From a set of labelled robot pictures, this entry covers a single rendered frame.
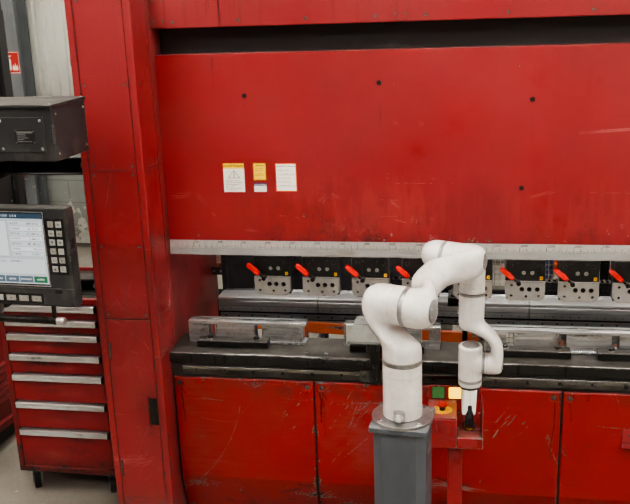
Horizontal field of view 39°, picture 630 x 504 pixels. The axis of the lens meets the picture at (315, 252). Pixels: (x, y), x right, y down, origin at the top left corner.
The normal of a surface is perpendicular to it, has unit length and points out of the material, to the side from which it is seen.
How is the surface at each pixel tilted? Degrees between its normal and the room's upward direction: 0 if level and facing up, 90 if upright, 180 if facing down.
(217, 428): 90
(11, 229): 90
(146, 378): 90
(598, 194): 90
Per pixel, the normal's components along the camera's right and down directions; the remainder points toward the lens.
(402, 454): -0.27, 0.28
